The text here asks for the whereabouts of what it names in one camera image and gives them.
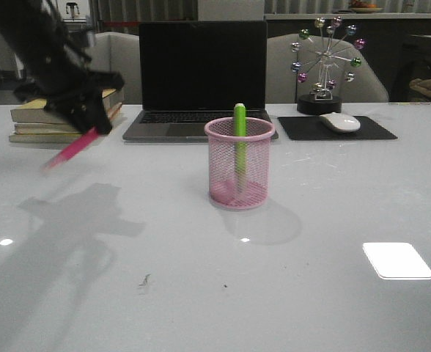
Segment ferris wheel desk toy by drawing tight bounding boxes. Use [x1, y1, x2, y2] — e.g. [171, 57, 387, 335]
[290, 15, 363, 115]

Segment fruit bowl on counter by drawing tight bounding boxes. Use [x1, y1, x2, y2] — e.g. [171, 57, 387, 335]
[348, 0, 383, 14]

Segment bottom yellow book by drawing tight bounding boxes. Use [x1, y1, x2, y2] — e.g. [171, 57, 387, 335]
[9, 109, 123, 144]

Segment right grey armchair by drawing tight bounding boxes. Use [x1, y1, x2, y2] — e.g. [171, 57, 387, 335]
[265, 33, 388, 103]

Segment grey laptop computer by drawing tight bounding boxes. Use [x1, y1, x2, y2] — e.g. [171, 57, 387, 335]
[122, 21, 270, 143]

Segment left grey armchair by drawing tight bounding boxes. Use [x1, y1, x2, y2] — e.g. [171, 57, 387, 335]
[86, 32, 142, 104]

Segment grey armchair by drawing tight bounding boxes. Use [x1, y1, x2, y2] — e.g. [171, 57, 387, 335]
[265, 33, 388, 103]
[86, 32, 142, 104]

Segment white computer mouse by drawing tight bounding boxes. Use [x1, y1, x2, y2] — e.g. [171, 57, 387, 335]
[319, 112, 361, 133]

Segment middle white book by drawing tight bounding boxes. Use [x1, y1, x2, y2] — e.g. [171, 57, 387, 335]
[14, 103, 123, 134]

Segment top yellow book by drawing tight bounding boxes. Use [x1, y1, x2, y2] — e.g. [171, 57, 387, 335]
[10, 89, 124, 124]

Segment pink highlighter pen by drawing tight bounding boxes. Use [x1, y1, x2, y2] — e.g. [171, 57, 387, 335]
[42, 128, 100, 172]

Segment black mouse pad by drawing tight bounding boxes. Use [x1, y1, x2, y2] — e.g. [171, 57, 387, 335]
[278, 115, 397, 141]

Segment green highlighter pen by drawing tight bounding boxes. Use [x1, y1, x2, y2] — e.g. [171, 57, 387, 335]
[233, 103, 247, 194]

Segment yellow book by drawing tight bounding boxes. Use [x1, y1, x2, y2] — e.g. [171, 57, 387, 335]
[9, 109, 123, 144]
[10, 89, 124, 124]

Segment pink mesh pen holder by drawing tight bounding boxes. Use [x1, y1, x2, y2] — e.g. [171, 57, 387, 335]
[205, 117, 275, 210]

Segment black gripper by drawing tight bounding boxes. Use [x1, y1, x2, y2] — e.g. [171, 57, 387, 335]
[14, 60, 125, 134]

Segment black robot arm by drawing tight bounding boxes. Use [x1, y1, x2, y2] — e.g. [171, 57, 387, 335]
[0, 1, 124, 135]

